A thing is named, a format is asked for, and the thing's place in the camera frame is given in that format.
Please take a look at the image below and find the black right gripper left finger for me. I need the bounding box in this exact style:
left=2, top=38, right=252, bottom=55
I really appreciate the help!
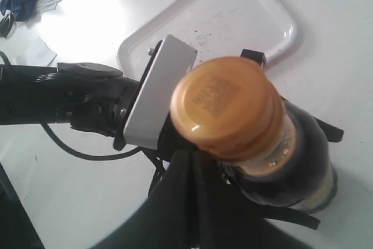
left=96, top=150, right=199, bottom=249

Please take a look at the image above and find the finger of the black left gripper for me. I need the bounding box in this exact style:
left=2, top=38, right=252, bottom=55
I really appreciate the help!
left=221, top=164, right=321, bottom=230
left=240, top=48, right=345, bottom=142

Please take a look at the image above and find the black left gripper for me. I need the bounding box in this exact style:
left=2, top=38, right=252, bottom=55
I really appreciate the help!
left=113, top=40, right=199, bottom=174

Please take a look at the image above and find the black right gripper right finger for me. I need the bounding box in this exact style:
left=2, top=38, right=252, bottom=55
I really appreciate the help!
left=192, top=152, right=309, bottom=248

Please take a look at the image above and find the soy sauce bottle gold cap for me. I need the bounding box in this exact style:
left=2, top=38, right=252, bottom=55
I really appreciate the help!
left=170, top=55, right=339, bottom=214

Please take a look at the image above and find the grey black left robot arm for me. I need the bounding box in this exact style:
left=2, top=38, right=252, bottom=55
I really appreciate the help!
left=1, top=37, right=343, bottom=233

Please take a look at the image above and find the white rectangular plastic tray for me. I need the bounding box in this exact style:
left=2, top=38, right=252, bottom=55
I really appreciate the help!
left=117, top=0, right=297, bottom=77

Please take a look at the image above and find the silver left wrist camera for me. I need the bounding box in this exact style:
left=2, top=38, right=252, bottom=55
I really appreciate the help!
left=122, top=34, right=198, bottom=150

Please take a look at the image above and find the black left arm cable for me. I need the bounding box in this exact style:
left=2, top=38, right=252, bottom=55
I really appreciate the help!
left=0, top=50, right=164, bottom=191

